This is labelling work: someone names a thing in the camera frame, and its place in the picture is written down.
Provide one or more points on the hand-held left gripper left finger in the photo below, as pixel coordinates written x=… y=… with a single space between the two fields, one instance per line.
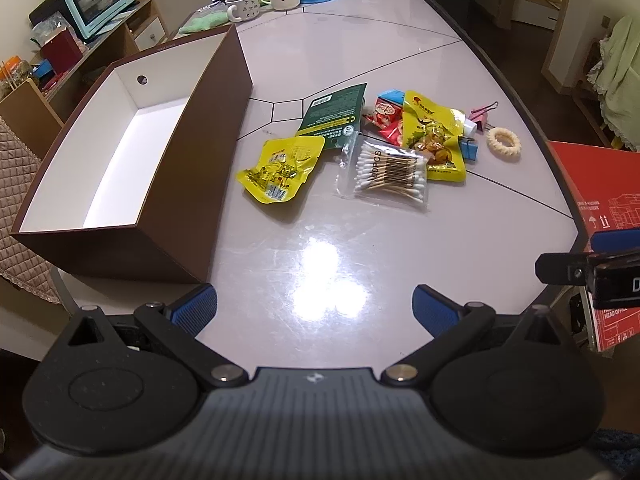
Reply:
x=192 y=306

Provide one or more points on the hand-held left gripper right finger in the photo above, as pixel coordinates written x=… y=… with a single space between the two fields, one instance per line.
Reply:
x=435 y=310

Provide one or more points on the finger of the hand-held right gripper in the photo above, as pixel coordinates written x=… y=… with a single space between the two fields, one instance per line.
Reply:
x=560 y=266

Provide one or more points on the brown cardboard box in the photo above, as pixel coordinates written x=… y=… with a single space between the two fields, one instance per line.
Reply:
x=175 y=160

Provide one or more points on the blue binder clip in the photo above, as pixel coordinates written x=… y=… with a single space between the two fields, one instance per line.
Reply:
x=469 y=150

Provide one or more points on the blue tube white cap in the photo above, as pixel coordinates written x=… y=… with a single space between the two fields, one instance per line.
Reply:
x=470 y=127

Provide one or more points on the large yellow snack pouch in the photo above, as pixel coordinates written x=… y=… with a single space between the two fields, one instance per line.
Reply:
x=425 y=115

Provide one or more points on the red snack packet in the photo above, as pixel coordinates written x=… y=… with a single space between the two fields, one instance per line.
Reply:
x=395 y=134
x=380 y=112

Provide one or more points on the green snack packet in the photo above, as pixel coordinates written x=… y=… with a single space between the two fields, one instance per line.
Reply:
x=330 y=110

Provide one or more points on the red cardboard box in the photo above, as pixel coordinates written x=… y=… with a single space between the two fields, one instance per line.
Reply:
x=600 y=185

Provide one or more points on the cotton swab bag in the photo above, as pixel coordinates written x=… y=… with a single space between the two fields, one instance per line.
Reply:
x=390 y=175

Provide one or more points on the small yellow snack packet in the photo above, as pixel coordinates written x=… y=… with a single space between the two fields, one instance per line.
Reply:
x=280 y=165

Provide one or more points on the pink binder clip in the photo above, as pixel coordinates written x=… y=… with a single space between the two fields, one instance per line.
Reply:
x=482 y=115

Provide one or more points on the quilted brown cover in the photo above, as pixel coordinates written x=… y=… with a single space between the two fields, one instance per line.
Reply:
x=20 y=210

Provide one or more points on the pale green blanket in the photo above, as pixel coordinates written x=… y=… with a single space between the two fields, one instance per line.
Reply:
x=620 y=70

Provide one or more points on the wooden shelf cabinet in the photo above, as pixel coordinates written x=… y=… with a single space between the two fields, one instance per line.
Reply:
x=145 y=35

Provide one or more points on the green cloth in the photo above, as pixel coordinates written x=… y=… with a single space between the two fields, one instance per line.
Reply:
x=205 y=22

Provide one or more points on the dark red storage box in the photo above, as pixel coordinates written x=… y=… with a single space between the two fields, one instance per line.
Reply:
x=62 y=52

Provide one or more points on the clear jar orange lid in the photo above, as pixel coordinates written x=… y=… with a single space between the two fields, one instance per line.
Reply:
x=12 y=75

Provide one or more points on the spotted mug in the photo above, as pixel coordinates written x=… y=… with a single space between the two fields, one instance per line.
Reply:
x=247 y=10

